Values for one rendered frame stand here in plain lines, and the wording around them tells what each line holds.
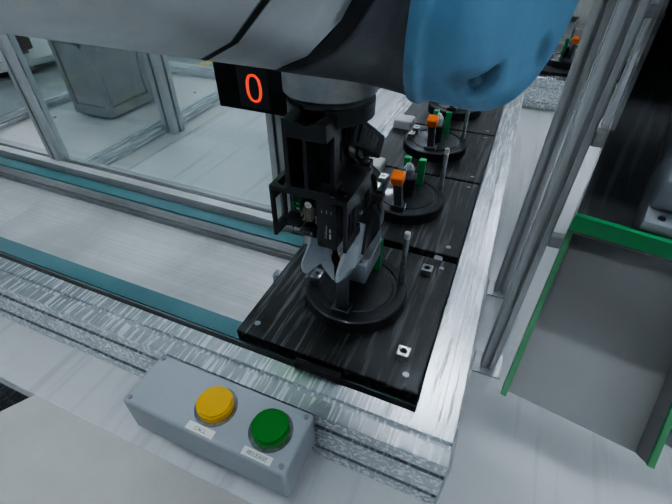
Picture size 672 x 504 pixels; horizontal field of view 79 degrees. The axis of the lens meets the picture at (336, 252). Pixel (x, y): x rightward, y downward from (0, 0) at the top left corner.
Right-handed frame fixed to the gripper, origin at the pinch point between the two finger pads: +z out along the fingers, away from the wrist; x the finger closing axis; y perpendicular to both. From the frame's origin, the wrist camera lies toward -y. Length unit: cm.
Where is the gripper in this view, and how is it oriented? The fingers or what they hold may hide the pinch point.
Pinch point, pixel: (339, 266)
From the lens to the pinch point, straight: 46.7
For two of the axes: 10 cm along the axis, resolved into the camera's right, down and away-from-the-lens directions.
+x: 9.2, 2.5, -3.0
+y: -3.9, 5.9, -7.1
